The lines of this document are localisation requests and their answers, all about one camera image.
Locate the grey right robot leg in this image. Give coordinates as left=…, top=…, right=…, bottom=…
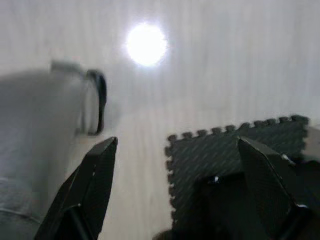
left=0, top=59, right=108, bottom=240

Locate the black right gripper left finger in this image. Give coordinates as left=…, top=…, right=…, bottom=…
left=34, top=136, right=119, bottom=240

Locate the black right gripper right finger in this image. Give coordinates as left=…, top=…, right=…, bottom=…
left=236, top=136, right=320, bottom=240

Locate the black foam puzzle mat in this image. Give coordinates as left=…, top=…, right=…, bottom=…
left=152, top=114, right=312, bottom=240

